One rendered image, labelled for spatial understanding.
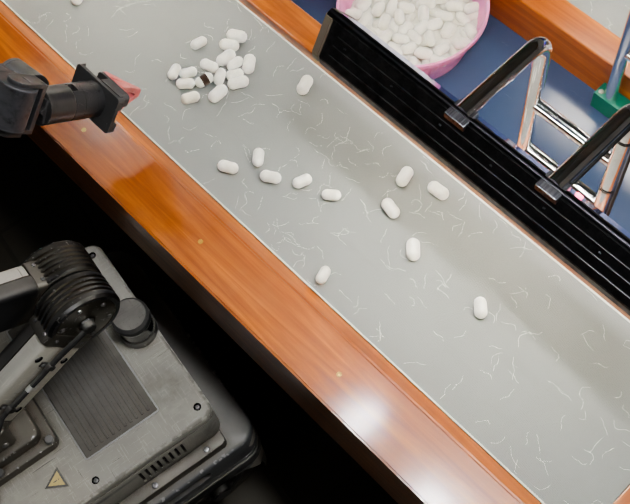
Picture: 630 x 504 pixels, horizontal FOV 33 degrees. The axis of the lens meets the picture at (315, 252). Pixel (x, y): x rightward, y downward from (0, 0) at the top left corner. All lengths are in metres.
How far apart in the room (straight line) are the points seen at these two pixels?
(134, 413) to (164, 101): 0.55
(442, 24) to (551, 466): 0.80
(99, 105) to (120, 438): 0.60
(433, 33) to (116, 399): 0.85
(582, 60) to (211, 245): 0.71
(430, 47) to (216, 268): 0.56
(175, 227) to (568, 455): 0.70
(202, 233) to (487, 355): 0.48
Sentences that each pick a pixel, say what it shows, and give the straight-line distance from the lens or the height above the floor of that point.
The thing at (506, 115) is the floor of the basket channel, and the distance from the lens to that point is 1.87.
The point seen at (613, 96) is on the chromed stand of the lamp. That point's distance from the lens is 1.85.
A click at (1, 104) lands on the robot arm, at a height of 1.04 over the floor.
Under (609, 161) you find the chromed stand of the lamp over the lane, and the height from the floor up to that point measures 0.97.
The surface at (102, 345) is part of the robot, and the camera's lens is 1.96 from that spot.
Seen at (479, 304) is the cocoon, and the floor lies 0.76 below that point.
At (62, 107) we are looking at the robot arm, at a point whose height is 0.98.
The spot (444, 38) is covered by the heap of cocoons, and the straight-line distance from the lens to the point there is 1.89.
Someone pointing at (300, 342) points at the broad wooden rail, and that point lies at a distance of 1.58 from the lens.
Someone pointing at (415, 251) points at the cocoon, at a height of 0.76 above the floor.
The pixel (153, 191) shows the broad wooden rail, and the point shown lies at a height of 0.76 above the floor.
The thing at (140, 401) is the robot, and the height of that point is 0.48.
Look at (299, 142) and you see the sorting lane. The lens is 1.77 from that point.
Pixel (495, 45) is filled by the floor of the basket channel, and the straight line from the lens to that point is 1.95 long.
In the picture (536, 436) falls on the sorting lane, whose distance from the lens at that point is 1.57.
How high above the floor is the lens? 2.24
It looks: 64 degrees down
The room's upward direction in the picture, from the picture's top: 10 degrees counter-clockwise
